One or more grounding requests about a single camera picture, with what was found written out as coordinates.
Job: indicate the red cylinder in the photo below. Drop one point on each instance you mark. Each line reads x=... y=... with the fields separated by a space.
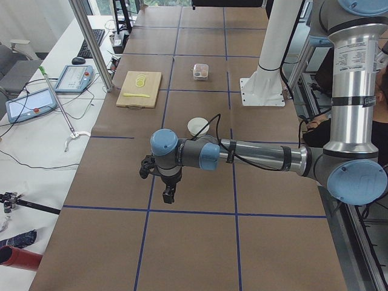
x=20 y=258

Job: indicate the yellow plastic knife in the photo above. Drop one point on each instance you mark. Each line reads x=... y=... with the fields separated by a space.
x=140 y=95

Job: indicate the clear plastic egg box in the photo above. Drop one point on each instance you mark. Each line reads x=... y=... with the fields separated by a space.
x=200 y=72

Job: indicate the wooden cutting board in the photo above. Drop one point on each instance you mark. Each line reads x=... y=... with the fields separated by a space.
x=151 y=87

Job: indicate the teach pendant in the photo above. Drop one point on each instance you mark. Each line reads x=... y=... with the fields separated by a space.
x=30 y=106
x=74 y=79

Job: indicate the aluminium frame post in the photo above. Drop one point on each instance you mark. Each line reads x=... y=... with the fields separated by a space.
x=83 y=21

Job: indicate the teach pendant near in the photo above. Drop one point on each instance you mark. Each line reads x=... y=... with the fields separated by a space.
x=30 y=106

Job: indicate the teach pendant far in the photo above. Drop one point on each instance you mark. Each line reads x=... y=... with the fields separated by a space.
x=74 y=79

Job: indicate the white bowl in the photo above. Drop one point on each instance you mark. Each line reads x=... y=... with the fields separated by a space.
x=198 y=126

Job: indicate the black computer mouse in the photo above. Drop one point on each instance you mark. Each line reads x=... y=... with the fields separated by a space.
x=78 y=60

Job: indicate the blue patterned cloth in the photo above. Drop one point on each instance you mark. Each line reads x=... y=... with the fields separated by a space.
x=21 y=241

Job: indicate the grabber stick green handle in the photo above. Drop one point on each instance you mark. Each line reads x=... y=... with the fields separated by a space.
x=73 y=133

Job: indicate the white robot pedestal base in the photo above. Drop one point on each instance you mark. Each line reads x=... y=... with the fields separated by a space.
x=264 y=87

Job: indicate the black tool on table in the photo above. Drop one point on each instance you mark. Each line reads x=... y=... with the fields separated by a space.
x=11 y=199

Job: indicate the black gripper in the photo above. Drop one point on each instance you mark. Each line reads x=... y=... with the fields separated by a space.
x=170 y=181

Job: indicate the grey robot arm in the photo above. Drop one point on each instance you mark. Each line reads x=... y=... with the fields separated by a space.
x=347 y=165

